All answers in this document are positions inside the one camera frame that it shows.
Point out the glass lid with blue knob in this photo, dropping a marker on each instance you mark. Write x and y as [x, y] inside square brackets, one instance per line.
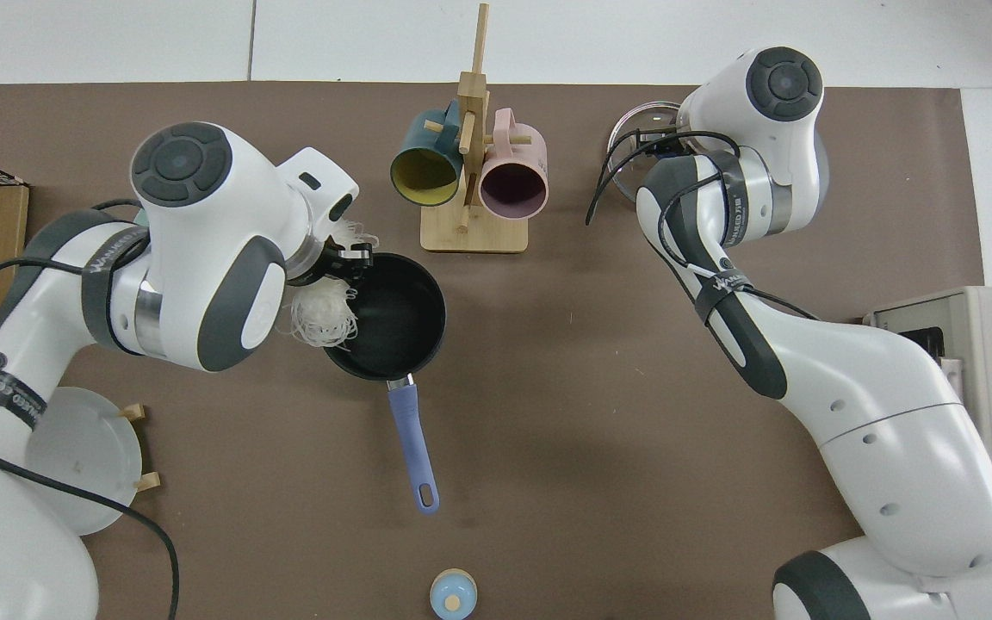
[625, 172]

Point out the white vermicelli bundle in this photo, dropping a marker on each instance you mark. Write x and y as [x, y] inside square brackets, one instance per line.
[319, 314]

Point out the wooden plate rack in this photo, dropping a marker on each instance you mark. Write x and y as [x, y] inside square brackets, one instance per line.
[134, 412]

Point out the pale grey plate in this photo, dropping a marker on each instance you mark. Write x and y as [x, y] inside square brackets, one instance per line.
[91, 456]

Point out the dark teal cup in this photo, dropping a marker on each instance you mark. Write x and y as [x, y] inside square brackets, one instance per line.
[423, 176]

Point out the wooden cup stand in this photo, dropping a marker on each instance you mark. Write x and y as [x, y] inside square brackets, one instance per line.
[474, 232]

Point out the pink cup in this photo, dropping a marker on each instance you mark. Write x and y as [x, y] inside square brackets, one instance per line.
[513, 189]

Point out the brown table cloth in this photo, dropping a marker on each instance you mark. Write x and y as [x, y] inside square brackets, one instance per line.
[591, 387]

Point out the small blue round thing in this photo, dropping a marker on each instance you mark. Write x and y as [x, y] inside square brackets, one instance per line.
[453, 594]

